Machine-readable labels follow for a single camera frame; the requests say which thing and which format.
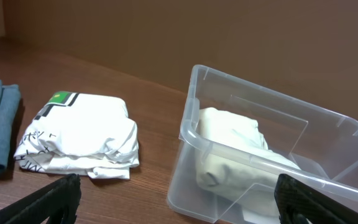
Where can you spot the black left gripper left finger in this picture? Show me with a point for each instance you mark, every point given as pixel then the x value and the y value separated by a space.
pixel 55 203

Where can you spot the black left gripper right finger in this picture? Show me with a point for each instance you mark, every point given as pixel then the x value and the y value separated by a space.
pixel 300 204

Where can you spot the cream cloth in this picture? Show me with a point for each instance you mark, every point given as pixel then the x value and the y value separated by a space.
pixel 226 172

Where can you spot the clear plastic storage container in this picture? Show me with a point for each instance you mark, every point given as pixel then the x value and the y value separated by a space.
pixel 322 143

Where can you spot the white printed folded t-shirt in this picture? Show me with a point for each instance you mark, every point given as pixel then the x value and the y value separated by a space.
pixel 79 133

